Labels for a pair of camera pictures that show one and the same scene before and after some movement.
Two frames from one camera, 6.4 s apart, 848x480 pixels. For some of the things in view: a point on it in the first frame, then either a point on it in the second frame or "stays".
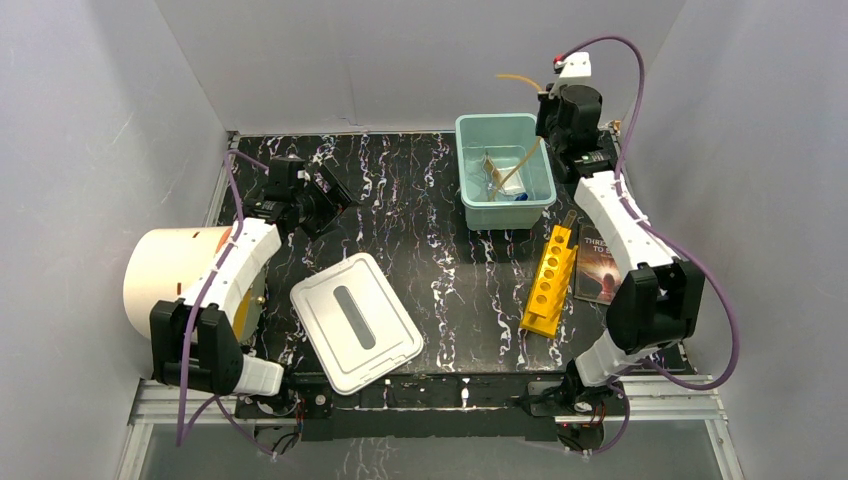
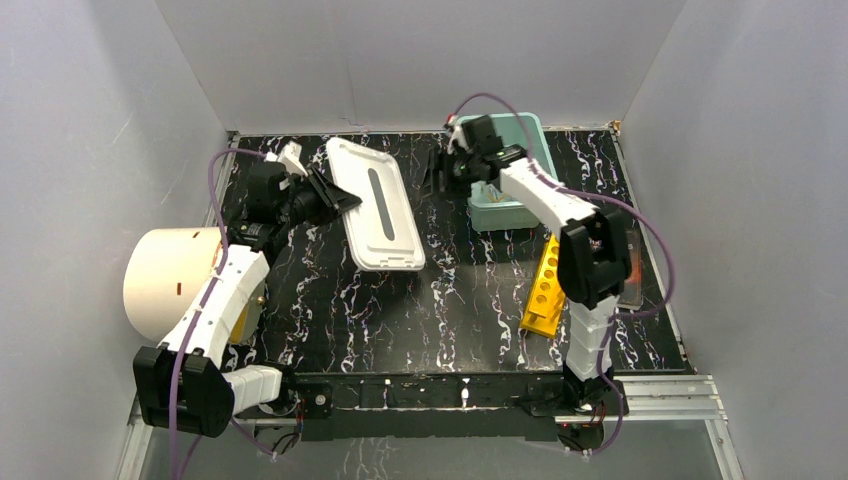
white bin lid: [356, 323] to [382, 229]
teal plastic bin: [509, 137] stays
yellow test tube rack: [545, 311] stays
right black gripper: [545, 102] to [441, 163]
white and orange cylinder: [166, 264] stays
